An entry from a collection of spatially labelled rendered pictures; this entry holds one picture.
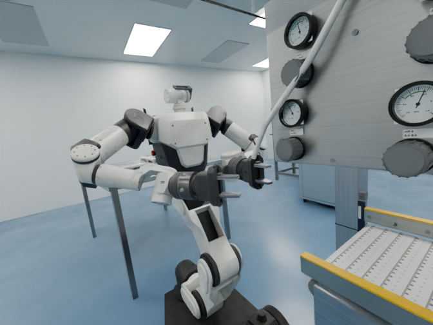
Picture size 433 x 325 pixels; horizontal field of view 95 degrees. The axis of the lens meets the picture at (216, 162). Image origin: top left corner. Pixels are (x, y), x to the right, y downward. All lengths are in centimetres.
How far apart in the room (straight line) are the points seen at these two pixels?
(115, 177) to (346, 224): 69
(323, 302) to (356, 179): 32
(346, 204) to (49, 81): 503
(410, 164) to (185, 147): 80
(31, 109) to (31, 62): 85
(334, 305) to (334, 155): 25
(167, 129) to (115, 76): 436
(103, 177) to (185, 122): 42
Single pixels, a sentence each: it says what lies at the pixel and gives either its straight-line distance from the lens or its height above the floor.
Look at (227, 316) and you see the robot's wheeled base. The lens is 139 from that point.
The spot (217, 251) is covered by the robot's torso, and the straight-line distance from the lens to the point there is 95.
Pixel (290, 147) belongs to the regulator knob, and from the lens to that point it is 28.
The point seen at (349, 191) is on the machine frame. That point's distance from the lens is 65.
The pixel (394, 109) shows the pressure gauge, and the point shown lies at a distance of 25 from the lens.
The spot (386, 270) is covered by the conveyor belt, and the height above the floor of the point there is 91.
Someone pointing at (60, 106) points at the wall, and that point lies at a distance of 504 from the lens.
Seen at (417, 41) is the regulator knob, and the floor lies 123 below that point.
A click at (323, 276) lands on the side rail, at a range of 41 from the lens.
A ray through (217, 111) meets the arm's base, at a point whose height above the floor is 127.
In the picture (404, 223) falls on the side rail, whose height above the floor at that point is 93.
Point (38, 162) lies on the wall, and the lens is 504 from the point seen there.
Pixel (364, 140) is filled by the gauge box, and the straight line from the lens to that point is 27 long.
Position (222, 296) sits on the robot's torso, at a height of 34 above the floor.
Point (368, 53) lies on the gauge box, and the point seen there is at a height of 124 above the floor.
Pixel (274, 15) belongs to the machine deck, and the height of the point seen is 133.
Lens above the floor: 118
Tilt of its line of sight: 9 degrees down
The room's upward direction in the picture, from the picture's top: 6 degrees counter-clockwise
